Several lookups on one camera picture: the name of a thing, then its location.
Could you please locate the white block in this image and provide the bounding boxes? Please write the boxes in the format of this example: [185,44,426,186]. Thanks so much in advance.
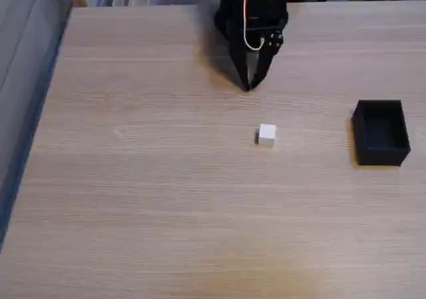
[256,123,278,147]

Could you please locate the black open box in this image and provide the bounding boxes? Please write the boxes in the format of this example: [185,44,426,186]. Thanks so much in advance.
[351,99,412,166]

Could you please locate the white and red cable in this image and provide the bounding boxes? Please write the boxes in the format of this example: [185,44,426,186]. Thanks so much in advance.
[243,0,271,52]

